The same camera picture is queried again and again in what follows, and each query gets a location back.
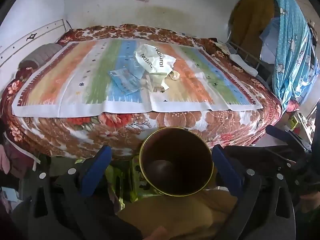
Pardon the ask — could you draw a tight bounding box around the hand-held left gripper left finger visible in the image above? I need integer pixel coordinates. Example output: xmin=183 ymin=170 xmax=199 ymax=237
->
xmin=12 ymin=145 xmax=143 ymax=240

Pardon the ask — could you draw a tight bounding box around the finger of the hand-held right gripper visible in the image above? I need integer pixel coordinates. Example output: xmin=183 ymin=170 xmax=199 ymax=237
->
xmin=265 ymin=125 xmax=312 ymax=153

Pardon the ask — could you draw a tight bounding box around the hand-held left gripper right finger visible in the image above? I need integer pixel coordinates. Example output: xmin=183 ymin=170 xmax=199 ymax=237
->
xmin=212 ymin=145 xmax=298 ymax=240

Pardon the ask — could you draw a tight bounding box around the brown bin with gold rim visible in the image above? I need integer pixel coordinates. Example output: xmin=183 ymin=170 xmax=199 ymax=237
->
xmin=139 ymin=127 xmax=214 ymax=197

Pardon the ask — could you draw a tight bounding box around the blue packet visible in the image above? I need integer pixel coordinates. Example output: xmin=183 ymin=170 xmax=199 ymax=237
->
xmin=108 ymin=67 xmax=145 ymax=96

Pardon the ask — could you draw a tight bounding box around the clear plastic bag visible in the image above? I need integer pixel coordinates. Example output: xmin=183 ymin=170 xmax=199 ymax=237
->
xmin=117 ymin=55 xmax=144 ymax=78

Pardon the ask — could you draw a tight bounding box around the white printed plastic bag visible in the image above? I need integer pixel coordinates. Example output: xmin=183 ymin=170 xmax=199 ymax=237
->
xmin=134 ymin=44 xmax=177 ymax=75

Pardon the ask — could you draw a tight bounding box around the yellow green plastic bag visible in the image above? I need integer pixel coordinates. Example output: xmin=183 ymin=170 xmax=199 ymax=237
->
xmin=105 ymin=155 xmax=160 ymax=203

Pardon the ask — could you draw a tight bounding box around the tan cloth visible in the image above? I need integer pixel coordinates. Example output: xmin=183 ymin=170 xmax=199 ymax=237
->
xmin=117 ymin=187 xmax=238 ymax=240

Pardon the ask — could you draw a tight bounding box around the floral blanket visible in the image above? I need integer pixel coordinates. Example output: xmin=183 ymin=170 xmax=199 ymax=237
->
xmin=0 ymin=24 xmax=284 ymax=159

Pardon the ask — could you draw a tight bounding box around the white rolled cloth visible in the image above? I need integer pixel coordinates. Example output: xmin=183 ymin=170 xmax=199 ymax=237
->
xmin=229 ymin=54 xmax=258 ymax=77

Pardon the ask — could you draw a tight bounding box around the metal rack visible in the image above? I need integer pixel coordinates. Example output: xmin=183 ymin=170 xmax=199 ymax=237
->
xmin=226 ymin=40 xmax=275 ymax=80

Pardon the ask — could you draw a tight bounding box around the pale blue cloth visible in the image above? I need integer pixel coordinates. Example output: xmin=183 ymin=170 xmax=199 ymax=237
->
xmin=259 ymin=17 xmax=280 ymax=63

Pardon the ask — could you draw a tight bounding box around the blue printed hanging cloth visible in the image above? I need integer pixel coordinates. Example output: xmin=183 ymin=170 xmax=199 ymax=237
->
xmin=266 ymin=0 xmax=320 ymax=105

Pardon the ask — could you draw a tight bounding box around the pink cloth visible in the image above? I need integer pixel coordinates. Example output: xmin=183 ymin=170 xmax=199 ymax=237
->
xmin=0 ymin=145 xmax=13 ymax=174

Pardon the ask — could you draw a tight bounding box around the striped mat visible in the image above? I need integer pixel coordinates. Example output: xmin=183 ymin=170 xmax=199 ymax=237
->
xmin=11 ymin=38 xmax=263 ymax=118

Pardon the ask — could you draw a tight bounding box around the cream cloth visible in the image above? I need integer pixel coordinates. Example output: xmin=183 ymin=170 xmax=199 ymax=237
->
xmin=214 ymin=40 xmax=232 ymax=54

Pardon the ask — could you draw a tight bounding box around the cream crumpled wrapper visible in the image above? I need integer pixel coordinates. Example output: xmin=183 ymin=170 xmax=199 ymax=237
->
xmin=146 ymin=72 xmax=170 ymax=93

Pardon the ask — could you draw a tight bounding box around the brown hanging garment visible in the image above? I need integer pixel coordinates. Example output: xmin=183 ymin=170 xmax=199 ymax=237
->
xmin=229 ymin=0 xmax=275 ymax=47

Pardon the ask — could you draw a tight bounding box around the grey pillow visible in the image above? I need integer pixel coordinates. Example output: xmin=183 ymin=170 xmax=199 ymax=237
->
xmin=19 ymin=43 xmax=63 ymax=70

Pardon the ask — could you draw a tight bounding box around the white bed headboard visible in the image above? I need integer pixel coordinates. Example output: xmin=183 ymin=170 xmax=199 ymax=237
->
xmin=0 ymin=19 xmax=73 ymax=68

